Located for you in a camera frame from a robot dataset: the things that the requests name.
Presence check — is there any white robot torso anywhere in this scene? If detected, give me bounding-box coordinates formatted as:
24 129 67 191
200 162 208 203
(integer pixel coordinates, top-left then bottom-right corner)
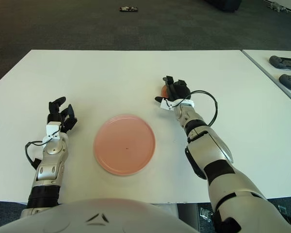
0 198 201 233

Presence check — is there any small grey floor toy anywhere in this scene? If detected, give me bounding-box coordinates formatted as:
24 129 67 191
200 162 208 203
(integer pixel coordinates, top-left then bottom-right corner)
269 1 288 12

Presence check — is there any round pink plate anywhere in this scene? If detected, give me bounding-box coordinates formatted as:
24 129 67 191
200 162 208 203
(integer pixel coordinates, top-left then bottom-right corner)
93 114 157 176

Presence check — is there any black bulky floor object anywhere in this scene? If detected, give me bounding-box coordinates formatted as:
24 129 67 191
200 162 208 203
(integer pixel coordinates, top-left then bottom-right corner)
205 0 243 13

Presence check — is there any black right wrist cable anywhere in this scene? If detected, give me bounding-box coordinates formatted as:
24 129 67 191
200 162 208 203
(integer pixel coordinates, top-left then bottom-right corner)
190 90 218 127

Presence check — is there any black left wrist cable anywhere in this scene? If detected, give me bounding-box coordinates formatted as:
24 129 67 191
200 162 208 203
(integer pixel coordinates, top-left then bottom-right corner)
25 141 48 170

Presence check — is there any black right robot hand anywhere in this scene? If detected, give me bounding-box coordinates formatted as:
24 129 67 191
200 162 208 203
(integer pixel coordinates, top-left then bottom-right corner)
154 75 194 111

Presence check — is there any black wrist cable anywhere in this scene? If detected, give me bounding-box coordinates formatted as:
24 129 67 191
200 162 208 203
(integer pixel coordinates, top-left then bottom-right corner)
25 141 48 170
190 90 218 127

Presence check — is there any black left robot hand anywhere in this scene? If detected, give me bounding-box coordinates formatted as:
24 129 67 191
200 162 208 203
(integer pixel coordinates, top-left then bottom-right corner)
46 96 78 143

